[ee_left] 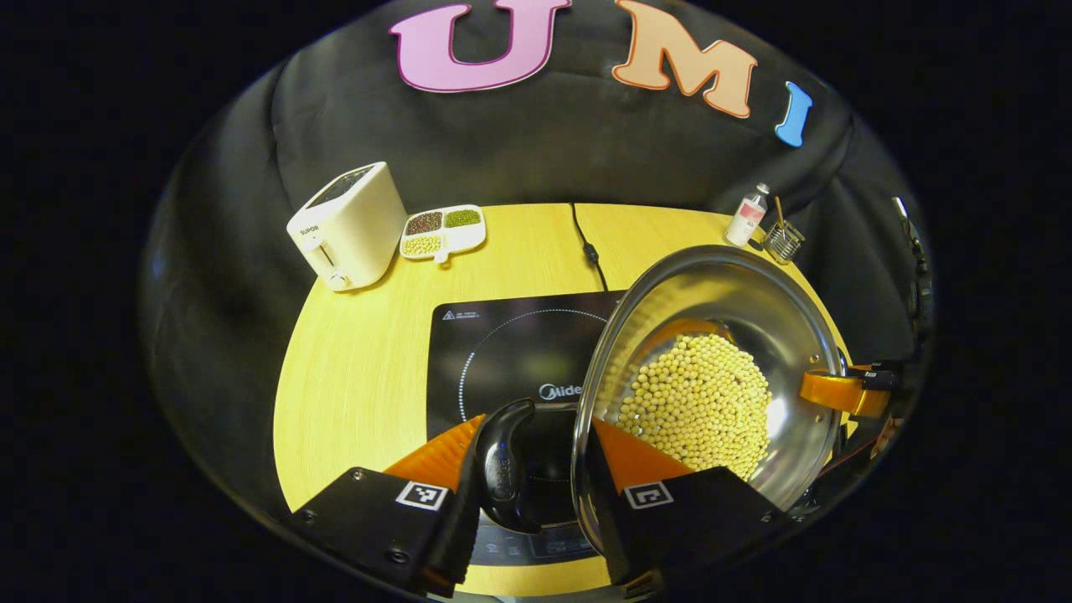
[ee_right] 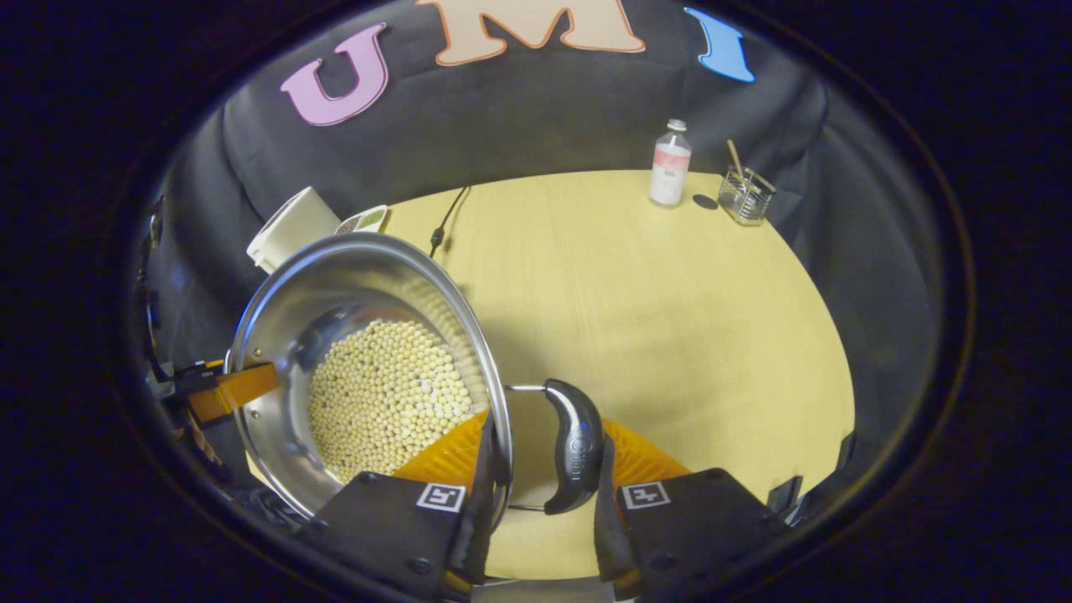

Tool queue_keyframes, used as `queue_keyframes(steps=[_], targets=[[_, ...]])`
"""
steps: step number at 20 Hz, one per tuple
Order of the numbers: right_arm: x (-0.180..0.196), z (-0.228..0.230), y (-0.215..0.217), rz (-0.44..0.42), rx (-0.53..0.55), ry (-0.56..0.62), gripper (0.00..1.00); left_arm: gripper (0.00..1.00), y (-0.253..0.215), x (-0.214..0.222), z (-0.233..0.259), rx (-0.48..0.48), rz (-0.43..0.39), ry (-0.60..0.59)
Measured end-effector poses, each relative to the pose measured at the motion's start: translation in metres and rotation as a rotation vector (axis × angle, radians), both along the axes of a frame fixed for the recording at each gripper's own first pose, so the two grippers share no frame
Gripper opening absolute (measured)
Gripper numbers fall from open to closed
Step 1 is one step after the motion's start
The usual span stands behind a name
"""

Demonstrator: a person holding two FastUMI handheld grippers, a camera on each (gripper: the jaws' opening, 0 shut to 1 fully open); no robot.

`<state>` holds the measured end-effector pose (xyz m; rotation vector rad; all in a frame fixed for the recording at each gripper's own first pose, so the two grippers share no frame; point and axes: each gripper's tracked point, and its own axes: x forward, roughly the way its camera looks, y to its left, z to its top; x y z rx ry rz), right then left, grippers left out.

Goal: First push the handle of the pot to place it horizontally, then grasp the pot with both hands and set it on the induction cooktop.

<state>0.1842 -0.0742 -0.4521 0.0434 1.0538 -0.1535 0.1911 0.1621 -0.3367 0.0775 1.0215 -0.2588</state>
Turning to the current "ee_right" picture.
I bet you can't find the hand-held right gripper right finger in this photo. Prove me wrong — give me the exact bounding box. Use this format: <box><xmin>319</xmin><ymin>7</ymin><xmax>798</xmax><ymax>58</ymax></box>
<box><xmin>593</xmin><ymin>417</ymin><xmax>792</xmax><ymax>600</ymax></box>

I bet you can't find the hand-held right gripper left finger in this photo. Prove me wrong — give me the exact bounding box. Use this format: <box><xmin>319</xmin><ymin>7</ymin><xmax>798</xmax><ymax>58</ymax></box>
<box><xmin>297</xmin><ymin>410</ymin><xmax>503</xmax><ymax>600</ymax></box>

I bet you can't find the stainless steel pot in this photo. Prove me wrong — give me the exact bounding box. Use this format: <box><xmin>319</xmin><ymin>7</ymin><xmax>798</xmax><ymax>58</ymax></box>
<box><xmin>224</xmin><ymin>232</ymin><xmax>606</xmax><ymax>520</ymax></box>

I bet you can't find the pile of yellow soybeans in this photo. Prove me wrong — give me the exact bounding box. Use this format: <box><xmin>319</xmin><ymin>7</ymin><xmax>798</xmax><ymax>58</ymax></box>
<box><xmin>307</xmin><ymin>318</ymin><xmax>474</xmax><ymax>485</ymax></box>

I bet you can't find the white toaster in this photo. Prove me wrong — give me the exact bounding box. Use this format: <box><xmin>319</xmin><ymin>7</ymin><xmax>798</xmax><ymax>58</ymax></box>
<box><xmin>246</xmin><ymin>186</ymin><xmax>342</xmax><ymax>275</ymax></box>

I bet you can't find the white divided bean dish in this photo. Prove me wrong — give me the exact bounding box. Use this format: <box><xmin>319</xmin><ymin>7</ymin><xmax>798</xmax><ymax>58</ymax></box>
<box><xmin>335</xmin><ymin>204</ymin><xmax>389</xmax><ymax>235</ymax></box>

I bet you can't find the clear glass holder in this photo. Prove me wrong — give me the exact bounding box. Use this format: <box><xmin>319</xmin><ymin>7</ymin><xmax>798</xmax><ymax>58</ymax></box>
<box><xmin>718</xmin><ymin>166</ymin><xmax>777</xmax><ymax>227</ymax></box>

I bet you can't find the clear bottle with pink label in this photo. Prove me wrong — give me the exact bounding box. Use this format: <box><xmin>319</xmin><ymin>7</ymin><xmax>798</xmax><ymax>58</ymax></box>
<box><xmin>649</xmin><ymin>119</ymin><xmax>693</xmax><ymax>208</ymax></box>

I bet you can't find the black power cable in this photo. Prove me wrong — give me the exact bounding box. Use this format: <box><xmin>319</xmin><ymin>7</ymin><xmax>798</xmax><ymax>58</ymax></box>
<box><xmin>429</xmin><ymin>185</ymin><xmax>472</xmax><ymax>258</ymax></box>

